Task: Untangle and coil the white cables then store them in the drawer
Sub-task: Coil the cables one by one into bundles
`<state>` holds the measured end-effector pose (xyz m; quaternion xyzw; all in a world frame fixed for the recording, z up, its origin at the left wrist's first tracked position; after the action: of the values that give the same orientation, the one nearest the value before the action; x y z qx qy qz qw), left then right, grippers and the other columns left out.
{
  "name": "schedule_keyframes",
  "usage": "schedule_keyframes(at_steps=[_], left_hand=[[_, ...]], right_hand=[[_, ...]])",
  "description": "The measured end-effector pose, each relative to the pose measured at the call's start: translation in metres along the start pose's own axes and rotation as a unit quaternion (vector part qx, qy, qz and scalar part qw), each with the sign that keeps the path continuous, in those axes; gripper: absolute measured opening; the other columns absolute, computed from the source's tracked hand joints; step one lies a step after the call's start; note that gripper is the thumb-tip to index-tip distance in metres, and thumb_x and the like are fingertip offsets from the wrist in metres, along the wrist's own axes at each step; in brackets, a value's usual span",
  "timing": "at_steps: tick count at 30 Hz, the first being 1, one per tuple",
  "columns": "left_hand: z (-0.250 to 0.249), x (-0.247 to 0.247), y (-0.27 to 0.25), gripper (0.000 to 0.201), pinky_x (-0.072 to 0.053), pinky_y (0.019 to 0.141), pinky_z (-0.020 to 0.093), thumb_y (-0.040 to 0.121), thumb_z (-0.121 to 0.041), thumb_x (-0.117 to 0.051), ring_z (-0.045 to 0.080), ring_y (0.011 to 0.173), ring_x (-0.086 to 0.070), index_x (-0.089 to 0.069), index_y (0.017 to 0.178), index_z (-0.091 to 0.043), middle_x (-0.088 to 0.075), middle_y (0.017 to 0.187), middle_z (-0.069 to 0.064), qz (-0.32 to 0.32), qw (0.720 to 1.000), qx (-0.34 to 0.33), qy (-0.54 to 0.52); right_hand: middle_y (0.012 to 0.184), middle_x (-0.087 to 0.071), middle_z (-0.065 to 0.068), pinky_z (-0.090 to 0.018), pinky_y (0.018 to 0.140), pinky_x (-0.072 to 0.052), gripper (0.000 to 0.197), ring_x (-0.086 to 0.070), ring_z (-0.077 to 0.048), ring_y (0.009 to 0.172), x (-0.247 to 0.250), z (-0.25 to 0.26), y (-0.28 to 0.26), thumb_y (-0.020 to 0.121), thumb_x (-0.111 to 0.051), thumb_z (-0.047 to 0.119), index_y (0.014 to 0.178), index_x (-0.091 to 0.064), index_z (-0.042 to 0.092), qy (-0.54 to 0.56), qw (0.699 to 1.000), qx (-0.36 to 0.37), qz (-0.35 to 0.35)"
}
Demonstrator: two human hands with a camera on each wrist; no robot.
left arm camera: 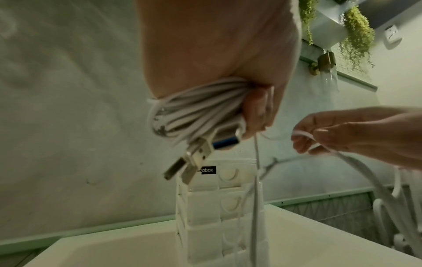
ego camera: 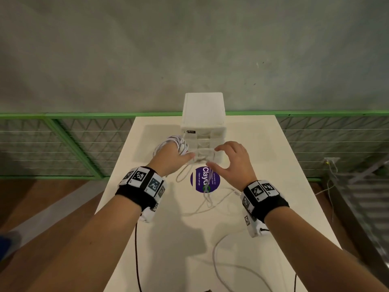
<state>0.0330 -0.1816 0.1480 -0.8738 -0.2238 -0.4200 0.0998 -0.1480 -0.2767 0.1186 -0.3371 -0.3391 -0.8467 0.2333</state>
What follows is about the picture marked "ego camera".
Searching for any grey metal staircase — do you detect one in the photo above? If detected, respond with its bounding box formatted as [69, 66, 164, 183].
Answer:
[325, 159, 389, 268]

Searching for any white plastic drawer unit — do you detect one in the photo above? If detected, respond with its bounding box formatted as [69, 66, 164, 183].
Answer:
[180, 92, 227, 163]

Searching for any person's left hand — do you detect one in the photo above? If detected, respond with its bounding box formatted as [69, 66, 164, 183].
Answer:
[147, 142, 196, 177]

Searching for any person's right forearm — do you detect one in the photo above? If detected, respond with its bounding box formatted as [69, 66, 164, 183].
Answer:
[263, 206, 389, 292]

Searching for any green metal mesh railing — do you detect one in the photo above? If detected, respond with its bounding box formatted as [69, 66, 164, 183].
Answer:
[0, 111, 389, 183]

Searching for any black marker wristband with camera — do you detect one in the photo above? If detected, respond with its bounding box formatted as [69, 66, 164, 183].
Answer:
[240, 180, 290, 238]
[115, 166, 167, 223]

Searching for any thin white loose cable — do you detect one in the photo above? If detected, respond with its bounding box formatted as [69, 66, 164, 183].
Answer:
[176, 162, 241, 217]

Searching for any white cable bundle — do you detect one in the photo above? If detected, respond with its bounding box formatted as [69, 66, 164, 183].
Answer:
[153, 135, 191, 159]

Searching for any white socket cable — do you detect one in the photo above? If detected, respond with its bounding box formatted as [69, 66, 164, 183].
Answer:
[314, 162, 338, 223]

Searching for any round purple sticker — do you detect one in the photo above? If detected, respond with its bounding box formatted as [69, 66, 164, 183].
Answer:
[190, 166, 221, 194]

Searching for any person's left forearm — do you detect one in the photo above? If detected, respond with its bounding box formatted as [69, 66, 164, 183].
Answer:
[0, 194, 143, 292]

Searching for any blue shoe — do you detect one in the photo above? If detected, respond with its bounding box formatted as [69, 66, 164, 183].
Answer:
[0, 230, 22, 262]

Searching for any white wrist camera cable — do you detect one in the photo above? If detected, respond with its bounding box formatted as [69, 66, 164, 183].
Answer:
[212, 232, 274, 292]

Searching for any person's right hand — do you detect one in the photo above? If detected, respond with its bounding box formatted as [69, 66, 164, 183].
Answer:
[206, 141, 258, 192]

